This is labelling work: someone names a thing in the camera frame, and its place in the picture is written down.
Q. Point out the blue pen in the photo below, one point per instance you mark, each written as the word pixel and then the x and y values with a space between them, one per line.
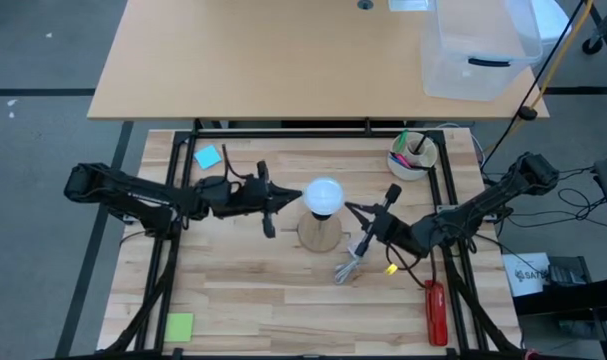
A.
pixel 394 159

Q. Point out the white printed paper sign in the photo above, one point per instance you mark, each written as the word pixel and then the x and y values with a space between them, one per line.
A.
pixel 525 275

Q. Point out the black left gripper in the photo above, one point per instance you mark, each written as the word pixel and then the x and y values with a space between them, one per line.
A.
pixel 253 197

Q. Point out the red stapler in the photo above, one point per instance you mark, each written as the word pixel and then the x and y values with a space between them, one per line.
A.
pixel 436 315

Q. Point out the pink pen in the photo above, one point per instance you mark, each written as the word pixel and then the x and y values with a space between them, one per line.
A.
pixel 403 161

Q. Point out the black equipment cart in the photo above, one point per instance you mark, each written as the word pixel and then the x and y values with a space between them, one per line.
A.
pixel 573 302

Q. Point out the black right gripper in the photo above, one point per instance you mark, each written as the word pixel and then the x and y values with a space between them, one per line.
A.
pixel 390 227

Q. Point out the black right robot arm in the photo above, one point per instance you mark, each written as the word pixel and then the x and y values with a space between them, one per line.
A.
pixel 463 217

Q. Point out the grey electronic device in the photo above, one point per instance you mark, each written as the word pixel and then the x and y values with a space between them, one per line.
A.
pixel 565 272

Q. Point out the clear plastic storage bin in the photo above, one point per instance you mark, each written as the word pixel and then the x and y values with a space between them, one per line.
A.
pixel 478 80

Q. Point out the black caster stand leg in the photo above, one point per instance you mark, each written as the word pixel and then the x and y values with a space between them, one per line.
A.
pixel 592 46

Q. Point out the wooden base lamp black socket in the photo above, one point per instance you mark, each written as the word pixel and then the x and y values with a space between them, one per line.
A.
pixel 319 235

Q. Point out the white globe lightbulb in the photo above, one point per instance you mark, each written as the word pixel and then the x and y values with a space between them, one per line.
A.
pixel 323 196

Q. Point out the thick black marker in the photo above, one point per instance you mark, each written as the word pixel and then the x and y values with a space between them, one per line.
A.
pixel 420 168

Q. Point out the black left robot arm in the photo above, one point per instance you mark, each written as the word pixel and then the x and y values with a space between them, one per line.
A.
pixel 133 192

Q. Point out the green marker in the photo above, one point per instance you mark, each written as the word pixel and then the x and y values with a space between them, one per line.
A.
pixel 403 137

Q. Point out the white round pen cup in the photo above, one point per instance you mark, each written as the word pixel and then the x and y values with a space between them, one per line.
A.
pixel 425 157

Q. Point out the green sticky note pad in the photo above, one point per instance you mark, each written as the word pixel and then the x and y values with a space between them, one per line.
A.
pixel 179 327

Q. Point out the small red object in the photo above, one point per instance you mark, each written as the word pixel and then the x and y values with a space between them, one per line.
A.
pixel 530 354

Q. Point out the blue sticky note pad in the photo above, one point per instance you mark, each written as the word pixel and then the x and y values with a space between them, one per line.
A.
pixel 208 157

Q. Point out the light wooden desk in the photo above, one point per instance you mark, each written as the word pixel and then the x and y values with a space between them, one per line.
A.
pixel 258 60

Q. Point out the thin black pen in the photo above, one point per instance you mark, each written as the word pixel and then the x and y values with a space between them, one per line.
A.
pixel 420 144

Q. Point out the small white card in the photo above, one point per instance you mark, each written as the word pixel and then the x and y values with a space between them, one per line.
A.
pixel 408 5

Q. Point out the black aluminium table frame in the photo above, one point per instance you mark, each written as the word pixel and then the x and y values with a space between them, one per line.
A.
pixel 313 134

